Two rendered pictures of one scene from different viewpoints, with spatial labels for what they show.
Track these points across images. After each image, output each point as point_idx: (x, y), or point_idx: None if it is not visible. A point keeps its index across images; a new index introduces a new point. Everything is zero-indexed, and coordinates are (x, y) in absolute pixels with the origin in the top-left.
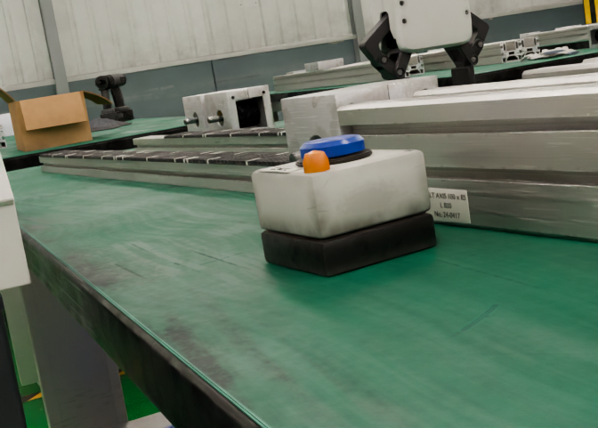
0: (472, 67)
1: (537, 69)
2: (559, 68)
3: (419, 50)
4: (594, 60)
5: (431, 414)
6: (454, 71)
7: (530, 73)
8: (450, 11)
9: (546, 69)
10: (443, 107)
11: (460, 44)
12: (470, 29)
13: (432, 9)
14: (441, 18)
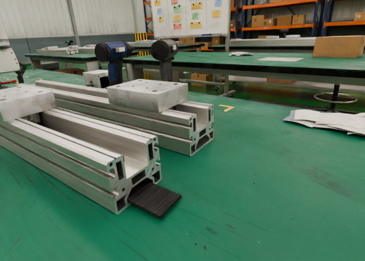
0: (21, 76)
1: (17, 84)
2: (19, 85)
3: (1, 72)
4: (36, 81)
5: None
6: (17, 76)
7: (16, 85)
8: (11, 63)
9: (18, 85)
10: None
11: (16, 70)
12: (18, 67)
13: (4, 63)
14: (7, 64)
